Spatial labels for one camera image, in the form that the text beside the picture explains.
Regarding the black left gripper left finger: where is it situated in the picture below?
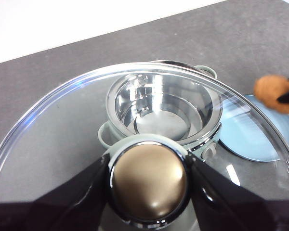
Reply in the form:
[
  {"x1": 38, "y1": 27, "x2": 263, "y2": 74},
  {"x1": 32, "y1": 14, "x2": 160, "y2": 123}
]
[{"x1": 0, "y1": 155, "x2": 126, "y2": 231}]

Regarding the pale green electric steamer pot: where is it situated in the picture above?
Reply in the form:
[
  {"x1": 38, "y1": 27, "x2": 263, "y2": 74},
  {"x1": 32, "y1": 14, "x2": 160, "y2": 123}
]
[{"x1": 98, "y1": 60, "x2": 223, "y2": 162}]

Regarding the glass lid with green knob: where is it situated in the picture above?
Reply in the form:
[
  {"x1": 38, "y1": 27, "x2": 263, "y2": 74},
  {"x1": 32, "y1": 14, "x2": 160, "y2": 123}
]
[{"x1": 0, "y1": 62, "x2": 289, "y2": 231}]

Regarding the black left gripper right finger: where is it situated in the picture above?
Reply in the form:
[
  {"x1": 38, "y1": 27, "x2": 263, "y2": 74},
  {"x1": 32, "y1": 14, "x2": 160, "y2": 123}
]
[{"x1": 185, "y1": 154, "x2": 289, "y2": 231}]

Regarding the blue round plate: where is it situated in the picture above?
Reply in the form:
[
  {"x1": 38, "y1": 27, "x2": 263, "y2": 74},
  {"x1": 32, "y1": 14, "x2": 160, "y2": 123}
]
[{"x1": 218, "y1": 94, "x2": 289, "y2": 163}]

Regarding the orange-brown potato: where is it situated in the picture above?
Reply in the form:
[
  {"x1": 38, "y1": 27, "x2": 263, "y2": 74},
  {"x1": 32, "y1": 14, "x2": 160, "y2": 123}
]
[{"x1": 253, "y1": 75, "x2": 289, "y2": 115}]

